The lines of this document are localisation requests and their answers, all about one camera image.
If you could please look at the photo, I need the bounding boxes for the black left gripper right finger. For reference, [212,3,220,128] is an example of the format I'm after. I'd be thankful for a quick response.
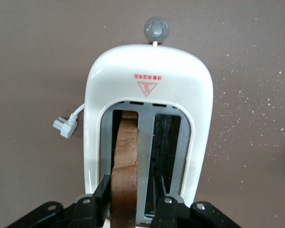
[153,175,181,228]

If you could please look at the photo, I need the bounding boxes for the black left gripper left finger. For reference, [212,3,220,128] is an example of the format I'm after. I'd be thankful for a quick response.
[73,175,111,228]

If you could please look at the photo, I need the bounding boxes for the brown bread slice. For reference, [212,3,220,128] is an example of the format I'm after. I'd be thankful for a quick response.
[109,110,140,228]

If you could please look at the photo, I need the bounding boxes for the white toaster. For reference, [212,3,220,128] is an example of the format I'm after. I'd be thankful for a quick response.
[84,16,215,226]

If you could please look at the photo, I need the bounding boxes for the white toaster power plug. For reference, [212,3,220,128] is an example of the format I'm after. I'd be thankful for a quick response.
[53,104,86,139]

